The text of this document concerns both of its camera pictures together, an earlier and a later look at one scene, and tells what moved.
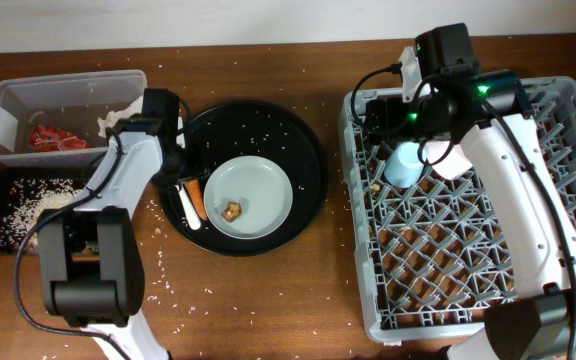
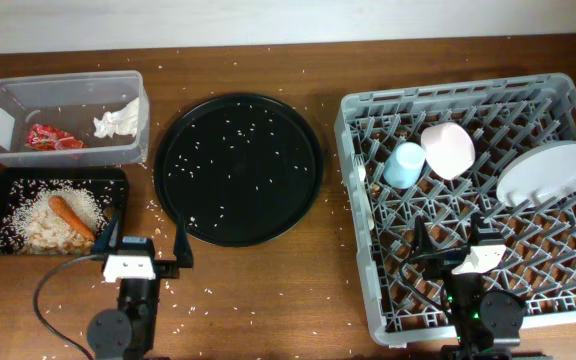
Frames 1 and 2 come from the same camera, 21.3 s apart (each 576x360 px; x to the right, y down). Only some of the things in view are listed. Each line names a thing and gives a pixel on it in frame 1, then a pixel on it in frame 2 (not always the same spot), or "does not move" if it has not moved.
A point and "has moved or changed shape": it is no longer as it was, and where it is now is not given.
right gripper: [373, 122] → [440, 265]
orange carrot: [195, 188] has moved or changed shape
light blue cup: [405, 164] does not move
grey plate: [248, 197] → [547, 171]
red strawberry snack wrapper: [49, 138] does not move
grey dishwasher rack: [431, 260] does not move
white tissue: [112, 118] does not move
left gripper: [163, 178] → [168, 269]
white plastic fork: [191, 212] → [364, 190]
